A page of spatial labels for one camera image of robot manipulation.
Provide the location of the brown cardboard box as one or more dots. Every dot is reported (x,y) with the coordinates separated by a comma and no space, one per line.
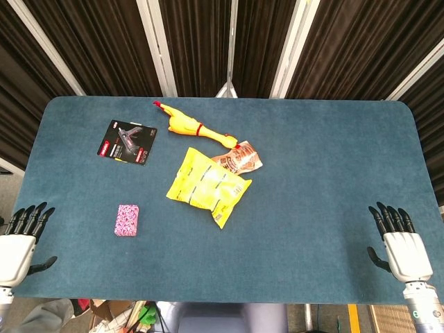
(111,317)

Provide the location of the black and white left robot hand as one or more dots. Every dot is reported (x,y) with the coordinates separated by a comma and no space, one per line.
(15,255)

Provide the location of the dark brown curtain panel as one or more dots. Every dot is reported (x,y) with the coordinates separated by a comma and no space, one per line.
(364,45)
(104,45)
(260,45)
(197,45)
(21,104)

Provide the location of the woven tan panel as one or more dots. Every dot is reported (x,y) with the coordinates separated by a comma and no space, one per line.
(392,319)

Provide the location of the pink patterned small box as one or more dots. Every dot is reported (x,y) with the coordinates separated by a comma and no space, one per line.
(127,220)

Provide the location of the black glue gun package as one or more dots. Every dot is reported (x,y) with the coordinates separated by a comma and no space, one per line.
(125,142)

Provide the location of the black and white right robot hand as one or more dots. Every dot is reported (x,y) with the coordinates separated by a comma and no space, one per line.
(407,253)

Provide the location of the yellow snack bag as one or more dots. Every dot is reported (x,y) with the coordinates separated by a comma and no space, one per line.
(204,184)

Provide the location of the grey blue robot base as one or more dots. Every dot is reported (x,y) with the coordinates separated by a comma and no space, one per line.
(225,317)

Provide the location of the yellow rubber chicken toy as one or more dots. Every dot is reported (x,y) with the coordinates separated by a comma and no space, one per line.
(184,123)

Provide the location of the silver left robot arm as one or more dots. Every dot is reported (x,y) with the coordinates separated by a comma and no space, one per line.
(4,305)

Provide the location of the blue felt table cover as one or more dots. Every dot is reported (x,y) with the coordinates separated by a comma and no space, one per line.
(312,208)

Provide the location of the grey cloth bundle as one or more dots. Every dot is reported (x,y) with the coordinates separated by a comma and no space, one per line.
(45,317)

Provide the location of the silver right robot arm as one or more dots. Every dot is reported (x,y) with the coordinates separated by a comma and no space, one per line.
(425,308)

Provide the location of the thin white partition post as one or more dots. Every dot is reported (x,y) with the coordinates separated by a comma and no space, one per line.
(230,41)

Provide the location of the green plastic object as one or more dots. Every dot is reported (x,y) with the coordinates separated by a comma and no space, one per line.
(147,315)

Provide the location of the brown orange snack packet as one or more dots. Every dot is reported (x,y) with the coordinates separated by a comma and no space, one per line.
(243,157)

